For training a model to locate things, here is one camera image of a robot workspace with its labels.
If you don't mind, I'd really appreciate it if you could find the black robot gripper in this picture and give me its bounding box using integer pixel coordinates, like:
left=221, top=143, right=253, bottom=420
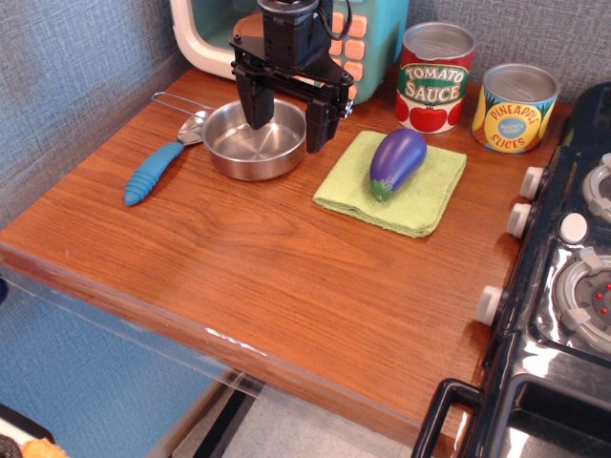
left=229, top=11, right=354, bottom=154

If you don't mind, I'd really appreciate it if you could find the blue handled metal spoon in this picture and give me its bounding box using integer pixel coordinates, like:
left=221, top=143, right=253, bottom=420
left=123, top=111, right=210, bottom=206

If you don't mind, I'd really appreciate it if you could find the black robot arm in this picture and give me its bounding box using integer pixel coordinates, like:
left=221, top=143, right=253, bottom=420
left=229, top=1, right=354, bottom=153

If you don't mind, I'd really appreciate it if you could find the yellow green folded cloth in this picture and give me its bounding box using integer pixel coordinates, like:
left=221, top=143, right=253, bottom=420
left=313, top=131, right=467, bottom=238

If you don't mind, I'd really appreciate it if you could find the small steel pan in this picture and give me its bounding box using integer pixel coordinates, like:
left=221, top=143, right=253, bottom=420
left=151, top=91, right=308, bottom=182

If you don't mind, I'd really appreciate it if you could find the teal toy microwave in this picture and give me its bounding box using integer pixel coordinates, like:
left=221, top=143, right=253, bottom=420
left=170, top=0, right=410, bottom=105

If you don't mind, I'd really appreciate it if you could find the purple toy eggplant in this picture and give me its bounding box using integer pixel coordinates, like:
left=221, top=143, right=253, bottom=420
left=369, top=129, right=427, bottom=202

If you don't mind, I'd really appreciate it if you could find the tomato sauce can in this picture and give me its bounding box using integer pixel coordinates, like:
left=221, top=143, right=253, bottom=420
left=395, top=22, right=476, bottom=134

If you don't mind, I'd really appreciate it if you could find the pineapple slices can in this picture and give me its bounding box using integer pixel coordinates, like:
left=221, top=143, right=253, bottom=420
left=472, top=63, right=560, bottom=155

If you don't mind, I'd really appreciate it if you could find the white stove knob upper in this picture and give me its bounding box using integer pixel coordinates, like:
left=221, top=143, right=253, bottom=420
left=520, top=167, right=544, bottom=200

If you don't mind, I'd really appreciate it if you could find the white stove knob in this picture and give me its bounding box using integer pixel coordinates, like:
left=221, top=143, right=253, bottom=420
left=520, top=167, right=544, bottom=200
left=506, top=203, right=532, bottom=239
left=475, top=285, right=503, bottom=326

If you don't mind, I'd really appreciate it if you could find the white stove knob middle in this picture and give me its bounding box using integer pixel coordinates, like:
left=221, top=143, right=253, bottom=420
left=506, top=203, right=532, bottom=239

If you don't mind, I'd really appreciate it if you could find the white stove knob lower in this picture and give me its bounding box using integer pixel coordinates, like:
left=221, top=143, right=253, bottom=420
left=475, top=285, right=503, bottom=326

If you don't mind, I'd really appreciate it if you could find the black toy stove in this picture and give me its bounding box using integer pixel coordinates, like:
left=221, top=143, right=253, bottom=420
left=412, top=83, right=610, bottom=457

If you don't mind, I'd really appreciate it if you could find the orange object at corner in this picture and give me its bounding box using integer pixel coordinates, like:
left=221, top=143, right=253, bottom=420
left=0, top=403, right=68, bottom=458

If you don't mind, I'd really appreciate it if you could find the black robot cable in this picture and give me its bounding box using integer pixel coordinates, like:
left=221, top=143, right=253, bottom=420
left=316, top=0, right=353, bottom=41

